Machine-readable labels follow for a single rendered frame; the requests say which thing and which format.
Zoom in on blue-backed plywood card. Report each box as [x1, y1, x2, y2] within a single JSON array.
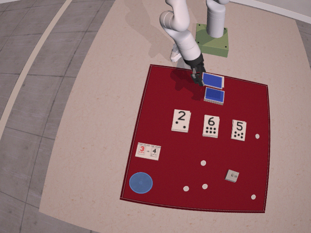
[[201, 72, 224, 89]]

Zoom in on white card pile six pips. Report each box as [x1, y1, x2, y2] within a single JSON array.
[[202, 114, 221, 139]]

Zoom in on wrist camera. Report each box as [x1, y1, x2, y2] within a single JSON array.
[[169, 44, 182, 63]]

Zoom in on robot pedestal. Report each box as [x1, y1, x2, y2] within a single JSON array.
[[194, 23, 230, 58]]

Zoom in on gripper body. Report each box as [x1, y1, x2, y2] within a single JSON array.
[[183, 52, 204, 70]]

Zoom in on grey block with peg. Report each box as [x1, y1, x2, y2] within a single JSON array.
[[224, 169, 240, 183]]

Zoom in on white card pile two pips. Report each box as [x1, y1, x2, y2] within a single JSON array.
[[171, 109, 191, 133]]

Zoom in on blue-backed card stock pile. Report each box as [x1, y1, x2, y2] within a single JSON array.
[[203, 86, 225, 106]]

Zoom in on white card pile five pips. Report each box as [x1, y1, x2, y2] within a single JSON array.
[[230, 119, 247, 141]]

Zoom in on pale wide rule card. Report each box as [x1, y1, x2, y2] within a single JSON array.
[[135, 142, 162, 161]]

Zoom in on pale beige stone table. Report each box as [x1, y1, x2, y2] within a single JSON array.
[[38, 0, 311, 233]]

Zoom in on red felt mat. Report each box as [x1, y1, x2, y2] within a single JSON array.
[[119, 64, 270, 214]]

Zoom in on blue flat disc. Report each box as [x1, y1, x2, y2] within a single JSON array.
[[129, 171, 154, 194]]

